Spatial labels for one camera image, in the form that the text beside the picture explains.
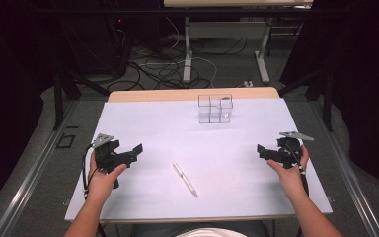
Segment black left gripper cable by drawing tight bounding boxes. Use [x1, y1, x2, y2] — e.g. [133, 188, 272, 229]
[81, 143, 97, 200]

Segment person's clothing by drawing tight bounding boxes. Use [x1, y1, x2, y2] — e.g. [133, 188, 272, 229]
[130, 220, 271, 237]

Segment aluminium floor rail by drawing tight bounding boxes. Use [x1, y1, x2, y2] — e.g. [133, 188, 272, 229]
[0, 98, 80, 237]
[309, 100, 379, 237]

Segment person's left hand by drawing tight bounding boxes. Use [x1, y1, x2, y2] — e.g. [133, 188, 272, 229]
[86, 152, 128, 202]

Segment wooden table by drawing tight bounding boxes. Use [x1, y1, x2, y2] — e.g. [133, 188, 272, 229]
[107, 86, 281, 104]

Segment tangle of floor cables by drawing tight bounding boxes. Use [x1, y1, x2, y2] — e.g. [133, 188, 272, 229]
[107, 16, 249, 92]

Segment white table mat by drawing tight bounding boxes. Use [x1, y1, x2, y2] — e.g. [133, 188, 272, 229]
[64, 97, 334, 222]

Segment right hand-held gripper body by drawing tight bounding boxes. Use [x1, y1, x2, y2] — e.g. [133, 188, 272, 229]
[275, 130, 315, 170]

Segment black computer tower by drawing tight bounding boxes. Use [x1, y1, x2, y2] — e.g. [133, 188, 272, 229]
[58, 13, 130, 77]

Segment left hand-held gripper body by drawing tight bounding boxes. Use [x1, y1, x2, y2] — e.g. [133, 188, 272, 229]
[91, 132, 133, 190]

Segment clear acrylic organizer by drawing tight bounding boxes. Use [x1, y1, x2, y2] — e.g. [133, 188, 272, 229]
[197, 93, 234, 124]

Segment person's right hand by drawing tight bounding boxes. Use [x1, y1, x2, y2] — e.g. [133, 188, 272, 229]
[266, 144, 311, 199]

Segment silver pen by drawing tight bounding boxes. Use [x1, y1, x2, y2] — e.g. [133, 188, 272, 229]
[172, 161, 199, 198]

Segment white desk with metal legs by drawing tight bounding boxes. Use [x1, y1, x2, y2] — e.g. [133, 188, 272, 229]
[163, 0, 315, 85]

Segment black metal stand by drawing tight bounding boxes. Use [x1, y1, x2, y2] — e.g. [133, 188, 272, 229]
[277, 67, 336, 133]
[51, 64, 111, 131]

